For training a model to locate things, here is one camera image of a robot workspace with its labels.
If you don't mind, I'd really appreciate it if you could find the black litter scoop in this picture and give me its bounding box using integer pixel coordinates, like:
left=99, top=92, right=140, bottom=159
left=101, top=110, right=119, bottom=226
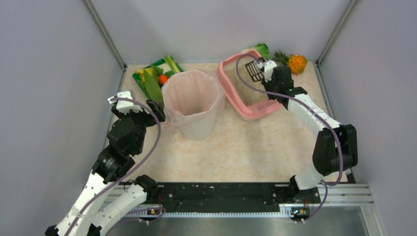
left=245, top=57, right=266, bottom=82

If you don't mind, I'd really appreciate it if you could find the pink litter box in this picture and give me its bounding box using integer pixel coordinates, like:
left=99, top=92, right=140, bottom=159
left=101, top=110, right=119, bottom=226
left=215, top=49, right=282, bottom=120

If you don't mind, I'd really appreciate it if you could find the pink lined trash bin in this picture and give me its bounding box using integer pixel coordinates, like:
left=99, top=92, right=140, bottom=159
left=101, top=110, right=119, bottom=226
left=161, top=69, right=225, bottom=141

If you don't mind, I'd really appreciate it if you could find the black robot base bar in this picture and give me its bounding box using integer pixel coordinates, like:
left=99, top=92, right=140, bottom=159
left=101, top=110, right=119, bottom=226
left=145, top=182, right=321, bottom=213

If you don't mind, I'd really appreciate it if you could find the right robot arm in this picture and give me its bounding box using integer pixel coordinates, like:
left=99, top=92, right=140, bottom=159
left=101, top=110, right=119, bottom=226
left=261, top=61, right=358, bottom=200

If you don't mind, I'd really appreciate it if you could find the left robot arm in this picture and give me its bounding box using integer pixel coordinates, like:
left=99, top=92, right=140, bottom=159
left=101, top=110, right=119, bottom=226
left=45, top=95, right=166, bottom=236

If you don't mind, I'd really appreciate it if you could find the toy pineapple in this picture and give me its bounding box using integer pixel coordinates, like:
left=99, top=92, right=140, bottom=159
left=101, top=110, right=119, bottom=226
left=273, top=50, right=307, bottom=75

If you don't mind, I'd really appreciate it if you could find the green vegetable tray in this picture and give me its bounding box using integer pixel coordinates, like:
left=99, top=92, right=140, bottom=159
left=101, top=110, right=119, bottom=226
left=132, top=58, right=176, bottom=99

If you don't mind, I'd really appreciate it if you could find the toy bok choy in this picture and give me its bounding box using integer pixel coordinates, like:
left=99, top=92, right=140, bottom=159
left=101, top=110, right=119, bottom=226
left=242, top=43, right=270, bottom=60

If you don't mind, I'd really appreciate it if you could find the green leafy vegetable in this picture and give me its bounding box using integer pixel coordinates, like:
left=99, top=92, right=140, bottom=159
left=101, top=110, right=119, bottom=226
left=142, top=68, right=163, bottom=103

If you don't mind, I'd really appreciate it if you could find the orange toy carrot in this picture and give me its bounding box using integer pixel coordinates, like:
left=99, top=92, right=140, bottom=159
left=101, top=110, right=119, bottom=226
left=158, top=74, right=169, bottom=86

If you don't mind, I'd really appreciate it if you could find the white green leek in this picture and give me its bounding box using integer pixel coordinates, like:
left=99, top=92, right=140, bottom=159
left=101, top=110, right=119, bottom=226
left=163, top=55, right=183, bottom=73

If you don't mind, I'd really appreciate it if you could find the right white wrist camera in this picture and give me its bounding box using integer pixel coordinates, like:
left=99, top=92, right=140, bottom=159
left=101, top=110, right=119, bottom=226
left=256, top=60, right=277, bottom=83

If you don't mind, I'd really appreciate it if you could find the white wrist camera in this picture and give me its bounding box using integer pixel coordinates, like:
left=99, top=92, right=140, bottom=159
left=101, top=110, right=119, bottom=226
left=256, top=60, right=277, bottom=83
left=107, top=90, right=143, bottom=114

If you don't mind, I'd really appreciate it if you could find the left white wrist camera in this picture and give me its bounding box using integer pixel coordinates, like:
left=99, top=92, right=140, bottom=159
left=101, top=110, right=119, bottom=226
left=107, top=90, right=143, bottom=114

